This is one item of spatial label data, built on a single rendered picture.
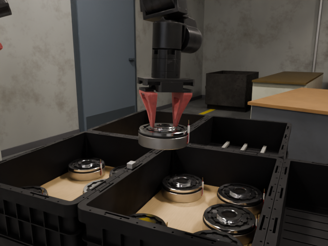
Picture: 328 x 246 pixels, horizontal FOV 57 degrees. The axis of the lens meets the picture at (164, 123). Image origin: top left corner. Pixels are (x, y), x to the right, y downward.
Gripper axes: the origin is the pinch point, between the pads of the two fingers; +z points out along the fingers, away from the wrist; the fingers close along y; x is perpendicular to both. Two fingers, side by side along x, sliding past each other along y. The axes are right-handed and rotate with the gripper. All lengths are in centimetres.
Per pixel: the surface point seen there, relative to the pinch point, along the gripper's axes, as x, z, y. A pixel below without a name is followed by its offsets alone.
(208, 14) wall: -625, -129, -316
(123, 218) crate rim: 15.3, 11.6, 11.3
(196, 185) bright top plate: -5.1, 16.8, -10.7
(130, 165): -3.9, 10.0, 6.1
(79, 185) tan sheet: -21.3, 20.8, 15.8
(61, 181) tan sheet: -25.4, 20.9, 20.5
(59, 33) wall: -367, -45, 20
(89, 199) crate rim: 7.6, 11.6, 15.7
